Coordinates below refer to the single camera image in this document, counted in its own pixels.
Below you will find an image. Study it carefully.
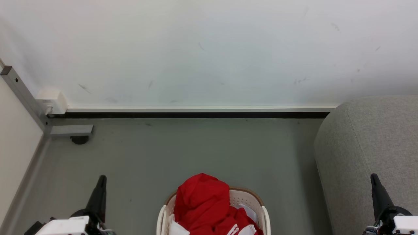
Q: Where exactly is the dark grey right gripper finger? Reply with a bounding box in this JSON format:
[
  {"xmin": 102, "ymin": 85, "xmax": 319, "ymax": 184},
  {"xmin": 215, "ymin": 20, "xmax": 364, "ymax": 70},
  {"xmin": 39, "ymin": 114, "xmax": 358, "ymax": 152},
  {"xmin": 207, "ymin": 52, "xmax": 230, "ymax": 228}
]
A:
[{"xmin": 370, "ymin": 173, "xmax": 394, "ymax": 221}]

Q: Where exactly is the grey metal frame post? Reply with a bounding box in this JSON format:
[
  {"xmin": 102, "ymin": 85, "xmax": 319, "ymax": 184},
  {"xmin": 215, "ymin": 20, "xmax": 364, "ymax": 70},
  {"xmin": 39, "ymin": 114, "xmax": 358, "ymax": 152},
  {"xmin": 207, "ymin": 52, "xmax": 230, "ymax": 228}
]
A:
[{"xmin": 0, "ymin": 65, "xmax": 94, "ymax": 137}]

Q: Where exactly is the red garment with white stripes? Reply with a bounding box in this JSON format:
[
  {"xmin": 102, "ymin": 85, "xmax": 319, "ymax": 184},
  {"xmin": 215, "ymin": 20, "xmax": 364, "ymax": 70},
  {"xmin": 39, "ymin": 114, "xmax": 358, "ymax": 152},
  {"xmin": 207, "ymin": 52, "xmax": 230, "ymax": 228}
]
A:
[{"xmin": 173, "ymin": 173, "xmax": 264, "ymax": 235}]

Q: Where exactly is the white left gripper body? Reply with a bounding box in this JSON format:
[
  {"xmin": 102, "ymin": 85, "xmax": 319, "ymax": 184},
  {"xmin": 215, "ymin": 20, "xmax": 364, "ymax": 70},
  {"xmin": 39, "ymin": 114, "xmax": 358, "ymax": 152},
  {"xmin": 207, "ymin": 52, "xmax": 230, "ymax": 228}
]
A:
[{"xmin": 35, "ymin": 209, "xmax": 113, "ymax": 235}]

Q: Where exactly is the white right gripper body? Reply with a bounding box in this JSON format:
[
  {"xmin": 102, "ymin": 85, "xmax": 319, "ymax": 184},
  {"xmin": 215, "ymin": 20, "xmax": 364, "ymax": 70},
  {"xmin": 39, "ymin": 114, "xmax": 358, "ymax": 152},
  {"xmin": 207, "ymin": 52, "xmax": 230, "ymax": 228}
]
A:
[{"xmin": 364, "ymin": 206, "xmax": 418, "ymax": 235}]

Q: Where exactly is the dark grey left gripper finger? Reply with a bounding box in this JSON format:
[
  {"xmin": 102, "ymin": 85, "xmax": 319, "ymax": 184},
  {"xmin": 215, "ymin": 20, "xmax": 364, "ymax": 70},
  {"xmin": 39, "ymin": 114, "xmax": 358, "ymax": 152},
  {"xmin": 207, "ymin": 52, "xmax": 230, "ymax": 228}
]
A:
[{"xmin": 86, "ymin": 175, "xmax": 107, "ymax": 224}]

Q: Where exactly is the white and black baseboard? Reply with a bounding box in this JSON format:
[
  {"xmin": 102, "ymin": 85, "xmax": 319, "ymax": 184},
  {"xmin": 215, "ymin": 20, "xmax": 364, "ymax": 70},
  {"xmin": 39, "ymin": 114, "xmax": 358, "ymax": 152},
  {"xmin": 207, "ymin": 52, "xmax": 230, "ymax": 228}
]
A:
[{"xmin": 47, "ymin": 105, "xmax": 339, "ymax": 119}]

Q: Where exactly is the white plastic wall box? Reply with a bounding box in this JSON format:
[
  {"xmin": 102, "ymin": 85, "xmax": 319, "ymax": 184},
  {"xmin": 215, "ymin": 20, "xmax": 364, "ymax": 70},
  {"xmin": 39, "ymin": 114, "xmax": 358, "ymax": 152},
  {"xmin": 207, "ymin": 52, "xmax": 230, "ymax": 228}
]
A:
[{"xmin": 35, "ymin": 88, "xmax": 68, "ymax": 115}]

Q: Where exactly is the grey fabric sofa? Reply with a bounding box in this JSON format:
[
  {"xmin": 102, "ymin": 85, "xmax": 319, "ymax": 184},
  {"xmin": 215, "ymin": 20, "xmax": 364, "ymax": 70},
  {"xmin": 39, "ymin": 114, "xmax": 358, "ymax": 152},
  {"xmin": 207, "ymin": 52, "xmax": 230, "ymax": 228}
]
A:
[{"xmin": 314, "ymin": 95, "xmax": 418, "ymax": 235}]

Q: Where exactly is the cream plastic laundry basket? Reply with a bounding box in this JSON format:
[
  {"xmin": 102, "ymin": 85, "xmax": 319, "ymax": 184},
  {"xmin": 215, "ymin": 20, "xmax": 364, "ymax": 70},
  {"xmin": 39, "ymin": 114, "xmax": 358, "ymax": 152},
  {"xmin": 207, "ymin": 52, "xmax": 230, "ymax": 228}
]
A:
[{"xmin": 156, "ymin": 187, "xmax": 271, "ymax": 235}]

